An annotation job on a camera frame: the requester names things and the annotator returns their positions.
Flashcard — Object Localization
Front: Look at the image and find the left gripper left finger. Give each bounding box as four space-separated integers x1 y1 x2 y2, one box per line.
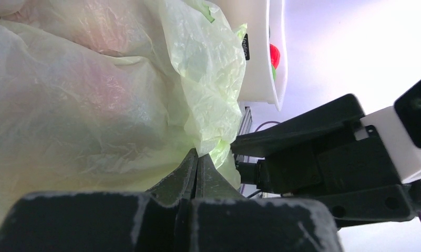
147 149 198 205

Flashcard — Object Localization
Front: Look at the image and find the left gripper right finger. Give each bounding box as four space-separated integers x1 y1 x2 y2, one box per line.
196 155 243 200

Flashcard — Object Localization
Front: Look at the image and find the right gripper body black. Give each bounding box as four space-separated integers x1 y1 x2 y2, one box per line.
231 94 414 228

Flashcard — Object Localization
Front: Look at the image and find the pale green plastic bag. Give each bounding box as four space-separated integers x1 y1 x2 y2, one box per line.
0 1 247 225

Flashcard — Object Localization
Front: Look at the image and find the white plastic basket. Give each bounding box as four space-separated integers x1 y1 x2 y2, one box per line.
214 1 288 111

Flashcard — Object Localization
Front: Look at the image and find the red apple in basket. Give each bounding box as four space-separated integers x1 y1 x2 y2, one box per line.
270 44 281 69

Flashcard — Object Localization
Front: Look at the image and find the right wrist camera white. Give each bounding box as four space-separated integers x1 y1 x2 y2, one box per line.
360 80 421 184

